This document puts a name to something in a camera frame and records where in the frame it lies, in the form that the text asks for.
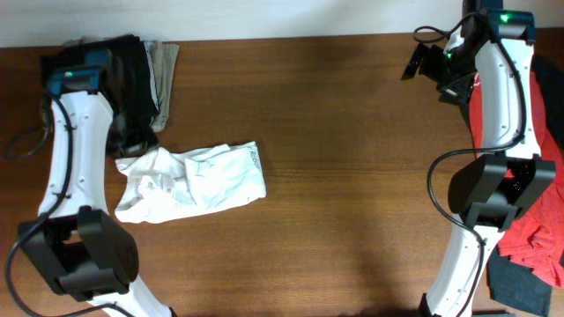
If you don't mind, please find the white t-shirt with robot print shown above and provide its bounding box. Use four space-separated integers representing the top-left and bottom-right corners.
115 142 266 224

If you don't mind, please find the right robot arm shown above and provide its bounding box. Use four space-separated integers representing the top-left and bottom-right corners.
402 0 556 317

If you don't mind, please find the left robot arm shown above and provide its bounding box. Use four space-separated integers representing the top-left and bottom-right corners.
7 49 174 316

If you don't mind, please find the folded black garment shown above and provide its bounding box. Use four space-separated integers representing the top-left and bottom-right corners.
40 34 160 153

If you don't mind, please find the folded beige garment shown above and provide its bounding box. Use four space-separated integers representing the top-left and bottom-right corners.
61 37 181 133

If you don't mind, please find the red t-shirt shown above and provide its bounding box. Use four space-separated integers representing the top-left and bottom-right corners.
466 70 564 288

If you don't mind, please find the dark grey garment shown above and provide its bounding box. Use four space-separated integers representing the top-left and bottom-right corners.
487 55 563 316

